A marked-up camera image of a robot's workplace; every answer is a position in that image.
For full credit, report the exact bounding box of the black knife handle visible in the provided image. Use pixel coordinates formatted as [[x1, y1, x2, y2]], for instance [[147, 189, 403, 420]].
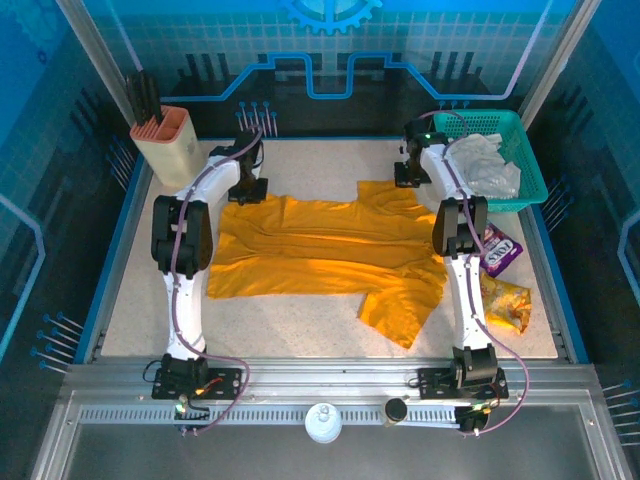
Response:
[[124, 76, 142, 125], [145, 73, 164, 124], [136, 71, 152, 125]]

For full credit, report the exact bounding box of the slotted grey cable duct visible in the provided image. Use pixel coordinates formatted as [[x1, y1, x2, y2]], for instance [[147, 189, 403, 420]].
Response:
[[78, 406, 464, 424]]

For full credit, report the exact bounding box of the aluminium frame post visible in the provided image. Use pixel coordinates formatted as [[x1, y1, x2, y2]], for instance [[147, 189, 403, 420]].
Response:
[[517, 0, 604, 119], [53, 0, 146, 127]]

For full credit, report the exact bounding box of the purple candy bag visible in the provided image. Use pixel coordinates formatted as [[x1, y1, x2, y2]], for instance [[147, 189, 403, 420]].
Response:
[[478, 222, 524, 279]]

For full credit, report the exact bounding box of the cream knife block orange top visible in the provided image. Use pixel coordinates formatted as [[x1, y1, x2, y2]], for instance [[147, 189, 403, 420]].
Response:
[[129, 105, 206, 190]]

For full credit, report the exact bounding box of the yellow t-shirt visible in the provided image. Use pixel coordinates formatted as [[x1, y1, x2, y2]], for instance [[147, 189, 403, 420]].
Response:
[[206, 179, 448, 350]]

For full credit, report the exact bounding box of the teal plastic basket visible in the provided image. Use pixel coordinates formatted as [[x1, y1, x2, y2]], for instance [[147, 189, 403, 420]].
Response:
[[432, 108, 549, 214]]

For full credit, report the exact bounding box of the black knob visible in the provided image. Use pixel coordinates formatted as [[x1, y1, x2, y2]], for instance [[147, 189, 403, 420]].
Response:
[[383, 397, 409, 429]]

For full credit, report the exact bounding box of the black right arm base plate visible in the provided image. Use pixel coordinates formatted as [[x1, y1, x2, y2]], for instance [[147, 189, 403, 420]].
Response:
[[417, 367, 509, 401]]

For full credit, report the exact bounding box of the aluminium frame rail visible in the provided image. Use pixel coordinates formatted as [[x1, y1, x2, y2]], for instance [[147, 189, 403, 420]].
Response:
[[59, 357, 601, 402]]

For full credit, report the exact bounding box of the yellow snack bag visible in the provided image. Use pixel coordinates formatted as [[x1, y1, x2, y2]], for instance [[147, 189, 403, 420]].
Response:
[[478, 276, 533, 337]]

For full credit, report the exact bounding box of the black connector module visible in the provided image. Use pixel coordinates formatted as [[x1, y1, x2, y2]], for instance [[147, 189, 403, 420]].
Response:
[[455, 403, 489, 437], [172, 394, 211, 437]]

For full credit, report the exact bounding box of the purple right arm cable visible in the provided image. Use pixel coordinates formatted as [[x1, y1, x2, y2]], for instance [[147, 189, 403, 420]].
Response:
[[416, 110, 531, 437]]

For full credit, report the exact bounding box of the white round can lid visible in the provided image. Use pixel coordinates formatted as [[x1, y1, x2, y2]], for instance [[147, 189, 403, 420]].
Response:
[[304, 402, 344, 445]]

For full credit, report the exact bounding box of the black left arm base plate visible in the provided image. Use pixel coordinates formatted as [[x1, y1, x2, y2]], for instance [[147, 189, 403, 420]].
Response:
[[151, 367, 243, 401]]

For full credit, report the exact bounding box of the white t-shirt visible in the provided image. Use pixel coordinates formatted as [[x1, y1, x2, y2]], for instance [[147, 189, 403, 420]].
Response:
[[447, 132, 522, 200]]

